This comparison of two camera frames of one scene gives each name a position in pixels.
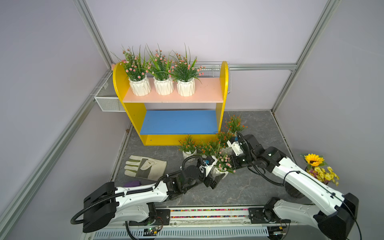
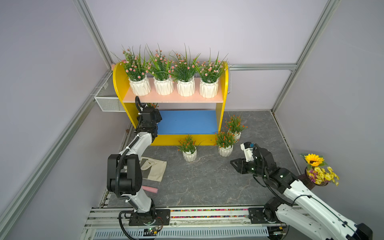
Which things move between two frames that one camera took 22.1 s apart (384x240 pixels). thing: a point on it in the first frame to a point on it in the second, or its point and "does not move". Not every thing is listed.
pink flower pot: [135, 67] does not move
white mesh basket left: [108, 104] does not move
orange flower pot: [209, 148] to [152, 105]
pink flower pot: [224, 165] to [210, 72]
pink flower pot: [161, 69] does not move
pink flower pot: [185, 73] does not move
